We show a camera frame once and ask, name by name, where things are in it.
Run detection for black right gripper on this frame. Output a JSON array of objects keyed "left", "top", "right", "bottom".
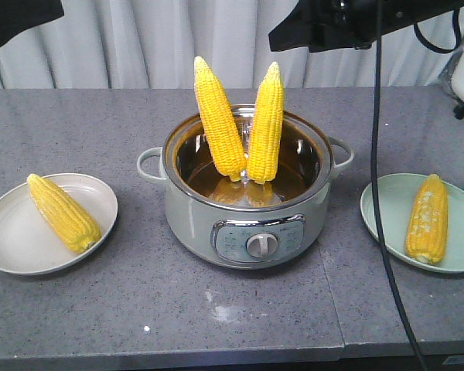
[{"left": 268, "top": 1, "right": 378, "bottom": 53}]

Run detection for light green round plate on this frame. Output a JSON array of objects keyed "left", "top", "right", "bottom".
[{"left": 378, "top": 173, "right": 464, "bottom": 274}]

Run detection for yellow corn cob white patches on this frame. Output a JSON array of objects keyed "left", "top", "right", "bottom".
[{"left": 405, "top": 174, "right": 449, "bottom": 265}]

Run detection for beige round plate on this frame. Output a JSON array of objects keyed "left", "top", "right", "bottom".
[{"left": 0, "top": 173, "right": 120, "bottom": 276}]

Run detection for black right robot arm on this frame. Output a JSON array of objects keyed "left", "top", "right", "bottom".
[{"left": 268, "top": 0, "right": 464, "bottom": 53}]

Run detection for white pleated curtain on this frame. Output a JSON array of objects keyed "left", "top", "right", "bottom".
[{"left": 0, "top": 0, "right": 464, "bottom": 90}]

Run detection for green electric cooking pot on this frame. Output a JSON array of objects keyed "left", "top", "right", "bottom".
[{"left": 137, "top": 112, "right": 354, "bottom": 269}]

